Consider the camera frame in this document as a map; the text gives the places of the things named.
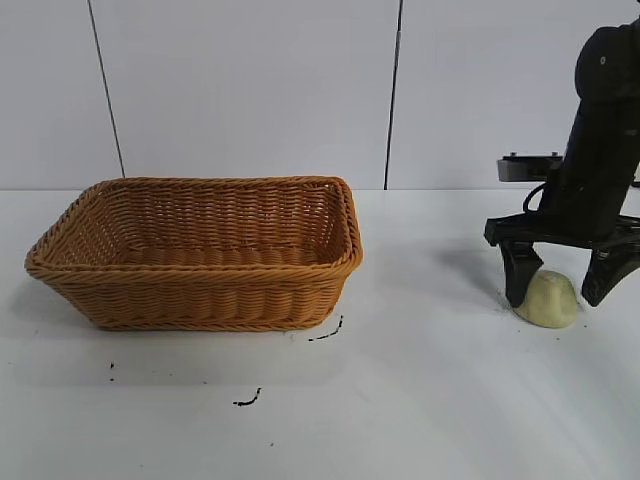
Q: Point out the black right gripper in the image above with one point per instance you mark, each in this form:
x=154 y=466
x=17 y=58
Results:
x=590 y=180

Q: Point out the pale yellow egg yolk pastry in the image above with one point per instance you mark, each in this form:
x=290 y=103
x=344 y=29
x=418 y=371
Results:
x=547 y=302

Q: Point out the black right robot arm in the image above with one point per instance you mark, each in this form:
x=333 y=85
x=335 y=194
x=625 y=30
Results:
x=607 y=60

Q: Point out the brown wicker basket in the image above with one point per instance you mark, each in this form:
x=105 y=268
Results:
x=200 y=280

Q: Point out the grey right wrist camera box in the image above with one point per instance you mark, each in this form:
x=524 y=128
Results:
x=525 y=167

